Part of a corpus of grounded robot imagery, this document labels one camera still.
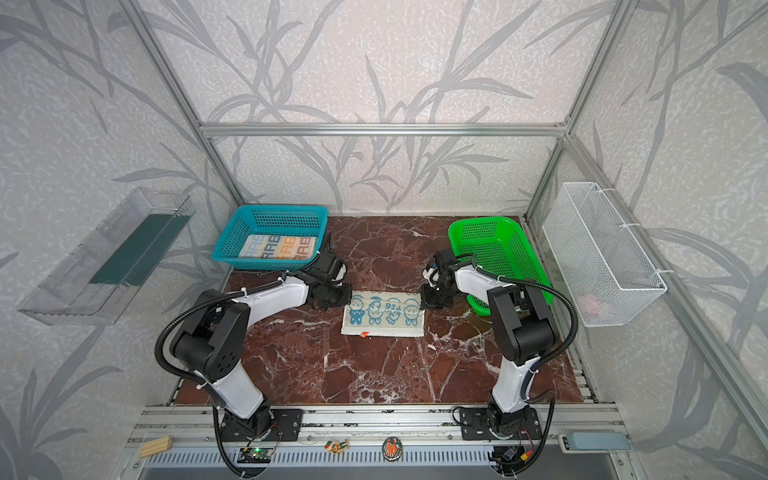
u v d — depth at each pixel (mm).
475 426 724
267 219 1238
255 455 712
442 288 779
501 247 1087
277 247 1081
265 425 697
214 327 523
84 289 622
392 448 706
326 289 737
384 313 935
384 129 965
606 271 609
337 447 705
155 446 705
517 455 742
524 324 497
